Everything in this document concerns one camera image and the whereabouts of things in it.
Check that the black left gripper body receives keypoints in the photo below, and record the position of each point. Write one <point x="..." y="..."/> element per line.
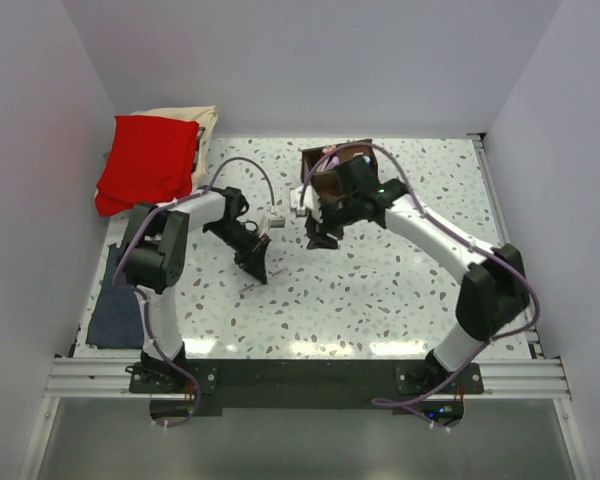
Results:
<point x="236" y="236"/>

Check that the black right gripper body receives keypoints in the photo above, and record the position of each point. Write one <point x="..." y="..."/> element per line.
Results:
<point x="340" y="213"/>

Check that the grey purple pen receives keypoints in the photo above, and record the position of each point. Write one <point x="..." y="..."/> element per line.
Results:
<point x="258" y="283"/>

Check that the brown wooden desk organizer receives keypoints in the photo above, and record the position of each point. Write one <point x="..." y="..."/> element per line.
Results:
<point x="325" y="181"/>

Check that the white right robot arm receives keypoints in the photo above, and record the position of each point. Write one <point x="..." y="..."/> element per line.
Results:
<point x="491" y="279"/>

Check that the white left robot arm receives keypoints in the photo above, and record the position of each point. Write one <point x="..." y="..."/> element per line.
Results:
<point x="153" y="259"/>

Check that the red folded cloth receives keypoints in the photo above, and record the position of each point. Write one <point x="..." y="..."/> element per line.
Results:
<point x="151" y="161"/>

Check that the beige folded cloth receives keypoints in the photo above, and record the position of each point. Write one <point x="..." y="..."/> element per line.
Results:
<point x="206" y="117"/>

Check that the dark blue denim cloth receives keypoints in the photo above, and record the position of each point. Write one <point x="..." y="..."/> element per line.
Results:
<point x="116" y="321"/>

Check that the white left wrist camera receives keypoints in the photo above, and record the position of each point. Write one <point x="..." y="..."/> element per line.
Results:
<point x="272" y="220"/>

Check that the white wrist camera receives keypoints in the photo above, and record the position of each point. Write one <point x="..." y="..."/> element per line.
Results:
<point x="272" y="220"/>
<point x="305" y="202"/>

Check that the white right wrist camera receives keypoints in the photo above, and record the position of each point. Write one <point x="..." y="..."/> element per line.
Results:
<point x="305" y="202"/>

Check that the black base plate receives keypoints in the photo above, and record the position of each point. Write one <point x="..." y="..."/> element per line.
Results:
<point x="212" y="386"/>

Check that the aluminium rail frame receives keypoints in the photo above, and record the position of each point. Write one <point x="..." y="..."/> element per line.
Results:
<point x="377" y="297"/>

